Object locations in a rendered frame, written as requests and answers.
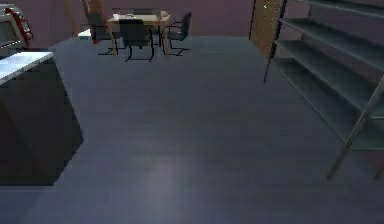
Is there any brown wooden door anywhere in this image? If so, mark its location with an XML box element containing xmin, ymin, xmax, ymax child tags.
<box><xmin>248</xmin><ymin>0</ymin><xmax>285</xmax><ymax>58</ymax></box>

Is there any grey metal shelving unit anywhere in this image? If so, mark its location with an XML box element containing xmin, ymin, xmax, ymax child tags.
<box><xmin>263</xmin><ymin>0</ymin><xmax>384</xmax><ymax>181</ymax></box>

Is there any light wooden dining table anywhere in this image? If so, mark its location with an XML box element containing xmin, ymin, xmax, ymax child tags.
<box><xmin>105</xmin><ymin>10</ymin><xmax>172</xmax><ymax>57</ymax></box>

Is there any brown wooden ladder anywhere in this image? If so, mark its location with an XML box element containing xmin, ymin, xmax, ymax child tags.
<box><xmin>63</xmin><ymin>0</ymin><xmax>107</xmax><ymax>45</ymax></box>

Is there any black counter with white top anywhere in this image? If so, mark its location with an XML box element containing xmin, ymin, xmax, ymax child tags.
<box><xmin>0</xmin><ymin>50</ymin><xmax>85</xmax><ymax>187</ymax></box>

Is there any black dining chair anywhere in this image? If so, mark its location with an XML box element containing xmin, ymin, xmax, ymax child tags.
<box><xmin>87</xmin><ymin>12</ymin><xmax>118</xmax><ymax>56</ymax></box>
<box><xmin>117</xmin><ymin>18</ymin><xmax>155</xmax><ymax>63</ymax></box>
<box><xmin>162</xmin><ymin>11</ymin><xmax>193</xmax><ymax>57</ymax></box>

